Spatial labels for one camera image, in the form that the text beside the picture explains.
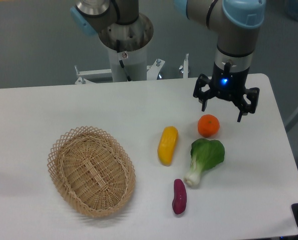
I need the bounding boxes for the purple sweet potato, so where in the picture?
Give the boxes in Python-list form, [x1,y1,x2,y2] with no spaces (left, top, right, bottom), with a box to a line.
[172,179,187,215]

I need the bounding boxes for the white metal base frame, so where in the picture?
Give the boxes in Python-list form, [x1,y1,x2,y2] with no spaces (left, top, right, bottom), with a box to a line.
[75,53,190,85]

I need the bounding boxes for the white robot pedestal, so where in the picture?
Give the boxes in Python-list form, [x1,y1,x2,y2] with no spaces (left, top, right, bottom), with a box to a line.
[98,13,154,82]

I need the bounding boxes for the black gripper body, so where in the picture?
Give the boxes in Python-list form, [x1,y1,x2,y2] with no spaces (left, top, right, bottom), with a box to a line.
[209,63,249,102]

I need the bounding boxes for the woven wicker basket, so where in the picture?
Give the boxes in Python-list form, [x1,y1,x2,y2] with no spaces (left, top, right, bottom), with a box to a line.
[47,126,136,218]

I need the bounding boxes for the green bok choy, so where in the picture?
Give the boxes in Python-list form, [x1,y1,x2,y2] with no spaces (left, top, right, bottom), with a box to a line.
[184,138,225,187]

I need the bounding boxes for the orange tangerine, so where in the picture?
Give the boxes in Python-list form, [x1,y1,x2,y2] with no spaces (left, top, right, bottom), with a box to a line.
[197,114,220,138]

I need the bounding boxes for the yellow mango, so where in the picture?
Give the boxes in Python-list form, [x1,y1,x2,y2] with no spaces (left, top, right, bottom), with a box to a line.
[157,126,178,166]

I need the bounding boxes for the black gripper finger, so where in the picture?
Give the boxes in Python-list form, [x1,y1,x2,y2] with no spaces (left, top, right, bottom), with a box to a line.
[193,74,215,112]
[233,87,260,123]

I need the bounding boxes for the black pedestal cable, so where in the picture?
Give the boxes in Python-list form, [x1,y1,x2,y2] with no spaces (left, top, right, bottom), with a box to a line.
[119,59,132,82]

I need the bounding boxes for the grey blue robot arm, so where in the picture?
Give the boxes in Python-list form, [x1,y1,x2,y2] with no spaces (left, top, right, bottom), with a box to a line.
[70,0,266,116]

